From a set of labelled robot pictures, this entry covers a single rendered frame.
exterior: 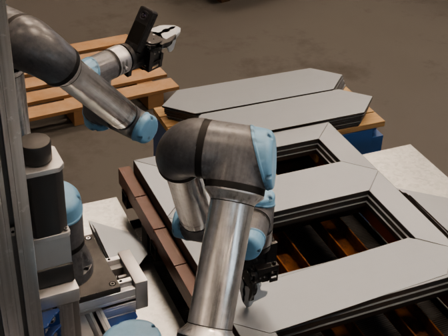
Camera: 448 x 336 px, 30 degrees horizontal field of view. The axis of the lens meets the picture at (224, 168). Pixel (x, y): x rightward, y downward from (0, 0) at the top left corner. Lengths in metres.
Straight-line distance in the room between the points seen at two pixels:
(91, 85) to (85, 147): 2.66
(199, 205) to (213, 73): 3.47
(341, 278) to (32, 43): 1.10
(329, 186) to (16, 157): 1.47
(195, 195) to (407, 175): 1.40
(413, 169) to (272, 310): 1.04
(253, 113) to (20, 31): 1.50
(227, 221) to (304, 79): 1.87
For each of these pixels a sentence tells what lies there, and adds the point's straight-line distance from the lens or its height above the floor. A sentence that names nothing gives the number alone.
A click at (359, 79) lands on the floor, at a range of 5.31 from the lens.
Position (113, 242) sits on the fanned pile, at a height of 0.72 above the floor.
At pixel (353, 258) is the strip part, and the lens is 2.43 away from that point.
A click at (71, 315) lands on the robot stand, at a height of 1.19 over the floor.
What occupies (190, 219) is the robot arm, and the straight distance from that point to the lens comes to 1.86.
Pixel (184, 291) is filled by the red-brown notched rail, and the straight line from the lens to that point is 2.38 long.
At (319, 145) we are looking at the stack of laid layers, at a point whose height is 0.85.
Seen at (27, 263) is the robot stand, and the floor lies 1.40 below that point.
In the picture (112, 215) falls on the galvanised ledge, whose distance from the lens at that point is 2.86.
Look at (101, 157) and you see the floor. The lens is 4.41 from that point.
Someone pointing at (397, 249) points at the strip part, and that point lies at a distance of 2.49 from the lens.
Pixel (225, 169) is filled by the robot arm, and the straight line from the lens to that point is 1.55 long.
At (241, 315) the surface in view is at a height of 0.87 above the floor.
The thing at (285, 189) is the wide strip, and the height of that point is 0.87.
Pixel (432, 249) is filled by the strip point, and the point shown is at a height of 0.87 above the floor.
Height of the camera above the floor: 2.39
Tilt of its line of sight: 33 degrees down
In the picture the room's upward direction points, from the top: 2 degrees clockwise
